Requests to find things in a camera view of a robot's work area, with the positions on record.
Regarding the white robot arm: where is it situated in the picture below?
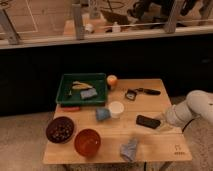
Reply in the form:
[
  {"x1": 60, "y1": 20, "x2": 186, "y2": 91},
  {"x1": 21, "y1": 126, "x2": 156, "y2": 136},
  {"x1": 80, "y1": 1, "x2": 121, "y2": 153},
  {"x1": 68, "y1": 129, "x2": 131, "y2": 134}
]
[{"x1": 157, "y1": 90, "x2": 213, "y2": 131}]

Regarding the blue sponge in tray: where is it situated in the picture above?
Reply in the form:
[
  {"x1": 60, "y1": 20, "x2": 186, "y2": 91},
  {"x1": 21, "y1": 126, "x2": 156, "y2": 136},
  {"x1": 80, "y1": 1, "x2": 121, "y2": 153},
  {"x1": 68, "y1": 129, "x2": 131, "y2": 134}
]
[{"x1": 80, "y1": 88, "x2": 98, "y2": 100}]

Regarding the black handled tool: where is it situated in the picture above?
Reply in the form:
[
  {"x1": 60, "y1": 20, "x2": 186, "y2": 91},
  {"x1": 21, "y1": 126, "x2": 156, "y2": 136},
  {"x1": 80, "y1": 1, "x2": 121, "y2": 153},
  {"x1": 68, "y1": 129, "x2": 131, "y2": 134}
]
[{"x1": 135, "y1": 88, "x2": 161, "y2": 95}]

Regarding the red marker pen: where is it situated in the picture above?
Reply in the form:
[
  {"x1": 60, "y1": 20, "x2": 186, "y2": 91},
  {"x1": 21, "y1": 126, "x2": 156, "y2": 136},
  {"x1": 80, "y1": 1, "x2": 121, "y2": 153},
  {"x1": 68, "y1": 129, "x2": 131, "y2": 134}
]
[{"x1": 61, "y1": 107, "x2": 80, "y2": 112}]

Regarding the wooden table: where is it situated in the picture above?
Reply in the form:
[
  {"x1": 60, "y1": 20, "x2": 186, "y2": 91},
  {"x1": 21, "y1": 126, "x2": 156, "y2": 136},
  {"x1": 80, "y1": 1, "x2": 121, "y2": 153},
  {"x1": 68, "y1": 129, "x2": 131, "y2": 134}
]
[{"x1": 42, "y1": 78, "x2": 193, "y2": 171}]

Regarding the yellow banana peel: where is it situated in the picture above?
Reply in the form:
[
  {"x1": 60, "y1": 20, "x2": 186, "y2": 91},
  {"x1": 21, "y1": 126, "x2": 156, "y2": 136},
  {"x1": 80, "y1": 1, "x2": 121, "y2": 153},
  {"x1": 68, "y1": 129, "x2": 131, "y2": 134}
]
[{"x1": 72, "y1": 81, "x2": 92, "y2": 90}]

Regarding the white bottle in background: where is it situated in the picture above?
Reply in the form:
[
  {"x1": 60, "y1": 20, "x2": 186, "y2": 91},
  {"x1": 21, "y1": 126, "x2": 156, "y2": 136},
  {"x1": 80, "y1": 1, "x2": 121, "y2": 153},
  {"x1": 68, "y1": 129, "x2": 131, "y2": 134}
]
[{"x1": 112, "y1": 22, "x2": 121, "y2": 33}]

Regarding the small black square frame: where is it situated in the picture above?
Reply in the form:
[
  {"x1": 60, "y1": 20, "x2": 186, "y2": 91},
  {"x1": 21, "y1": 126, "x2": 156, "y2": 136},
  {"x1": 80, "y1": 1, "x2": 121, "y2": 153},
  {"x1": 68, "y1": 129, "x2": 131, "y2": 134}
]
[{"x1": 125, "y1": 89, "x2": 137, "y2": 101}]

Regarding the dark bowl with beans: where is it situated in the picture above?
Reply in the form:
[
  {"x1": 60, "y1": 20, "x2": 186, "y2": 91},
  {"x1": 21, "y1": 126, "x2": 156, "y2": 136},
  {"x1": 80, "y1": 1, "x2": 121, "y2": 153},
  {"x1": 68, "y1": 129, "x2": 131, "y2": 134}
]
[{"x1": 46, "y1": 116, "x2": 75, "y2": 143}]

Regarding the white cup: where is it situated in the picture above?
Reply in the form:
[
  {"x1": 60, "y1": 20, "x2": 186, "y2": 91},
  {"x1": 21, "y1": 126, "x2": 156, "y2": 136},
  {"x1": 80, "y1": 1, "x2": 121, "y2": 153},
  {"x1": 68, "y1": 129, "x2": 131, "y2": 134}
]
[{"x1": 108, "y1": 101, "x2": 124, "y2": 118}]

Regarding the grey crumpled cloth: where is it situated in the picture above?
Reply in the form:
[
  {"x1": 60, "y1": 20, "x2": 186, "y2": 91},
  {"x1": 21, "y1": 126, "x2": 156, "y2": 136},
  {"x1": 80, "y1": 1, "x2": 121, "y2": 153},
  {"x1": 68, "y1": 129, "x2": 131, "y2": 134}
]
[{"x1": 120, "y1": 139, "x2": 138, "y2": 162}]

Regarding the green plastic tray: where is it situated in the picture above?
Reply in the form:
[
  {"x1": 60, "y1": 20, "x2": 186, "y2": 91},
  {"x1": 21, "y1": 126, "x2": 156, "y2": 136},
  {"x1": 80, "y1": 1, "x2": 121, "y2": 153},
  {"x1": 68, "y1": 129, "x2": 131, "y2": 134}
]
[{"x1": 56, "y1": 73, "x2": 108, "y2": 106}]

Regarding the orange ball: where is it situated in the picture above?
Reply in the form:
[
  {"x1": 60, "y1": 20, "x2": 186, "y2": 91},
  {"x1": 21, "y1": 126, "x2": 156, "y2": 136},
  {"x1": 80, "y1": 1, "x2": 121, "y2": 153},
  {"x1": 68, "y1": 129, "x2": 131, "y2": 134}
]
[{"x1": 107, "y1": 75, "x2": 118, "y2": 87}]

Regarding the black cable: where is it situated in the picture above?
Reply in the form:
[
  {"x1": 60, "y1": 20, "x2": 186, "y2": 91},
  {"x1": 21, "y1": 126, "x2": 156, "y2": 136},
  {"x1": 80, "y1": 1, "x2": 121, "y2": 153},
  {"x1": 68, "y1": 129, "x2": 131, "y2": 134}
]
[{"x1": 181, "y1": 119, "x2": 191, "y2": 133}]

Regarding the red bowl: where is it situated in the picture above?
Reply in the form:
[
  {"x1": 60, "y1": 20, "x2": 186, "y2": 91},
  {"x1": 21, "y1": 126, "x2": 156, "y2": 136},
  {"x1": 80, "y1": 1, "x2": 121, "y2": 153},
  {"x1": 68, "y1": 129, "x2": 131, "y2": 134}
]
[{"x1": 74, "y1": 129, "x2": 101, "y2": 158}]

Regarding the blue cloth near cup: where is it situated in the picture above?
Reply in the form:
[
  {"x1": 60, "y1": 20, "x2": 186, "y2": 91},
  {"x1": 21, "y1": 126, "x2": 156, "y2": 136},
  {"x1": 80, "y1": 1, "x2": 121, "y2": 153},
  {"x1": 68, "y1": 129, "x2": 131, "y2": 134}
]
[{"x1": 96, "y1": 108, "x2": 110, "y2": 121}]

